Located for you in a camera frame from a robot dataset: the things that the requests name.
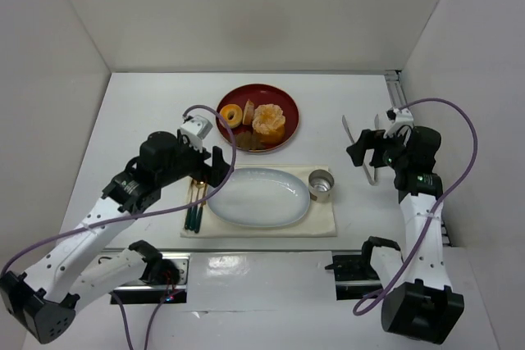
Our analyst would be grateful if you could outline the silver metal tongs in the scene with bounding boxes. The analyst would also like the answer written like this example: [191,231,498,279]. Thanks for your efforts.
[341,115,378,186]

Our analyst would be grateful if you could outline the ring donut bread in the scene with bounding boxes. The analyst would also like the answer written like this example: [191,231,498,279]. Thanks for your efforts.
[220,103,243,129]

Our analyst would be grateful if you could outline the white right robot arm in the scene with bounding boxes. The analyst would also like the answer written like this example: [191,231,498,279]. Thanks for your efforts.
[347,126,464,344]

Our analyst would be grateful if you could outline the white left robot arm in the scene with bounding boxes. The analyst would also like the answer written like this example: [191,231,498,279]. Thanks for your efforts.
[1,130,234,344]

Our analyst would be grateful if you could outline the brown chocolate croissant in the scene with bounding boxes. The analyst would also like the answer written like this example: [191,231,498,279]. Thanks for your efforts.
[235,131,265,151]

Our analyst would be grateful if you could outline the pale blue oval plate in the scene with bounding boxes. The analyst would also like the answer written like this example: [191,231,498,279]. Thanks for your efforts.
[208,167,310,229]

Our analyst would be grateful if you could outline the silver metal cup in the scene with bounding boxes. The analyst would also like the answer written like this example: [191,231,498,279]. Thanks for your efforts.
[308,169,335,202]

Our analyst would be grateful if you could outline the baguette slice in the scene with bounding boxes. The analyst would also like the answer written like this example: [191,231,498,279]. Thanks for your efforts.
[242,99,255,125]

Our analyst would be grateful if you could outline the sugared orange round pastry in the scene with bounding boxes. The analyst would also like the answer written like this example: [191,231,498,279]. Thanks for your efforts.
[252,104,286,144]

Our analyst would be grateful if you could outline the red round lacquer tray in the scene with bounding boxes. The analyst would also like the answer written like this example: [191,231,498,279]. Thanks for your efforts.
[217,84,300,153]

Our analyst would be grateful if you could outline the gold fork green handle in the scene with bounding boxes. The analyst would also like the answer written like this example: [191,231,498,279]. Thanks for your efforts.
[184,180,195,230]

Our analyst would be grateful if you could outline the gold spoon green handle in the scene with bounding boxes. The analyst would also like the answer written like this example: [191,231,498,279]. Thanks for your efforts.
[189,182,206,231]

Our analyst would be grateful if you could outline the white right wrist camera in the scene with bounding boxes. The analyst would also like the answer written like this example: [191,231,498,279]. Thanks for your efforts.
[383,107,413,139]

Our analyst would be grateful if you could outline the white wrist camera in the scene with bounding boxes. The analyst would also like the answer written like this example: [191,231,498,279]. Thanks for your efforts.
[180,116,212,151]
[383,107,413,139]

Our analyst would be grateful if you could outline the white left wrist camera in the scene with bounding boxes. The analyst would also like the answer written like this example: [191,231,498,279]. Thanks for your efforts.
[180,116,212,151]

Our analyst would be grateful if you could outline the gold knife green handle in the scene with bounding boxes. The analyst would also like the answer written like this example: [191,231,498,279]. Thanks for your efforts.
[194,184,208,234]

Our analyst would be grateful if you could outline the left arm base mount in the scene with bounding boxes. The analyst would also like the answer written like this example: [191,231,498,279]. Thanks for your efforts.
[113,252,190,305]

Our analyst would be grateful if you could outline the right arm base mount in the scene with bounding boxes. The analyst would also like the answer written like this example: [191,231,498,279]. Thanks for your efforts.
[325,254,382,301]

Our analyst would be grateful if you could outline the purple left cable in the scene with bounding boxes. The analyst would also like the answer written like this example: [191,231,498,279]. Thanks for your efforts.
[0,103,238,350]

